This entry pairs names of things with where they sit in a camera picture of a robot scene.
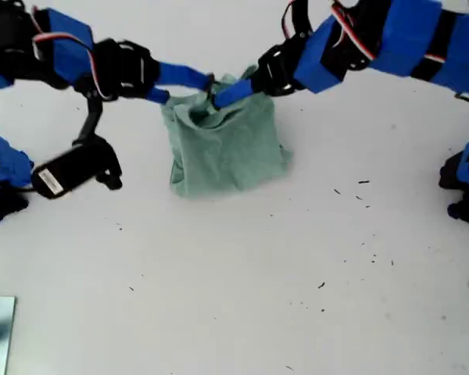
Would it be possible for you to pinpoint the black camera stalk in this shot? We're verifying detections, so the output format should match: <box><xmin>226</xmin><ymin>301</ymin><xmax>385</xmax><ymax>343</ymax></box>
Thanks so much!
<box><xmin>72</xmin><ymin>97</ymin><xmax>105</xmax><ymax>148</ymax></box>
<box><xmin>287</xmin><ymin>0</ymin><xmax>313</xmax><ymax>40</ymax></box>

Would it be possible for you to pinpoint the red white servo wire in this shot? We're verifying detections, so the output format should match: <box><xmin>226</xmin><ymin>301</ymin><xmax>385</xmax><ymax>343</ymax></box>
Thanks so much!
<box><xmin>280</xmin><ymin>0</ymin><xmax>377</xmax><ymax>63</ymax></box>
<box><xmin>30</xmin><ymin>31</ymin><xmax>110</xmax><ymax>99</ymax></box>

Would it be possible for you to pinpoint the green t-shirt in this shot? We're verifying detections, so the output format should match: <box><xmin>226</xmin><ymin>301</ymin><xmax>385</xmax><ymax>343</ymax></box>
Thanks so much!
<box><xmin>159</xmin><ymin>64</ymin><xmax>295</xmax><ymax>201</ymax></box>

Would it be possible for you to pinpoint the black camera box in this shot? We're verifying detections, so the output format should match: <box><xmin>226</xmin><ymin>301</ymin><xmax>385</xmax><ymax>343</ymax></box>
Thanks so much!
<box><xmin>30</xmin><ymin>134</ymin><xmax>124</xmax><ymax>200</ymax></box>

